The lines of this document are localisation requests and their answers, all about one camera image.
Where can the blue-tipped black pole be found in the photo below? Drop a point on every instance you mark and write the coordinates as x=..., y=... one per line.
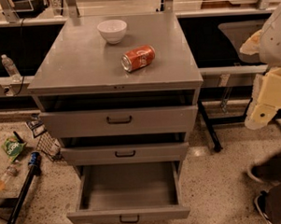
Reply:
x=34, y=169

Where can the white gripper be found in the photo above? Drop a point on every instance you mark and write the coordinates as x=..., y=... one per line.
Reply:
x=275, y=41

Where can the grey metal drawer cabinet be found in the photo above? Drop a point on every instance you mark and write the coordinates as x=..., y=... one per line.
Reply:
x=82, y=72

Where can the clear plastic water bottle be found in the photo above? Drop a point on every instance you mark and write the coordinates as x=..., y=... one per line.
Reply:
x=11, y=69

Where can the green chip bag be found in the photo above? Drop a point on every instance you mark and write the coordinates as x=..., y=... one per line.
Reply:
x=13, y=147

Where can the grey top drawer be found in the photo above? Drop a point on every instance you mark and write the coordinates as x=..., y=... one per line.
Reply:
x=173, y=119

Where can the dark snack packet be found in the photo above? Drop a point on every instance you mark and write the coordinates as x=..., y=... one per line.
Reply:
x=36, y=126

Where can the orange soda can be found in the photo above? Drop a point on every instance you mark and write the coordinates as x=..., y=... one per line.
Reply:
x=137, y=58

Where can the black shoe with white sole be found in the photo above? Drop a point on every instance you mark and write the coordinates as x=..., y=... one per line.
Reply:
x=259, y=204

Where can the grey middle drawer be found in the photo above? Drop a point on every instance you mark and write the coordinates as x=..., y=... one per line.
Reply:
x=125, y=154

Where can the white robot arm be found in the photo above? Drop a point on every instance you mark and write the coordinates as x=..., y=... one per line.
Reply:
x=266, y=95

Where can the black stand with grey tray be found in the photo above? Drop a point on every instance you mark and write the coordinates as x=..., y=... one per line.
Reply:
x=237, y=32

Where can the grey open bottom drawer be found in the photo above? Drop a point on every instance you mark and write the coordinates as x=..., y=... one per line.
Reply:
x=129, y=193

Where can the clear bottle on floor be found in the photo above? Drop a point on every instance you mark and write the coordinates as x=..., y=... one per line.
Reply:
x=11, y=171

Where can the white ceramic bowl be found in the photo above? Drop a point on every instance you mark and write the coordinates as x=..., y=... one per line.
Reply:
x=112, y=31

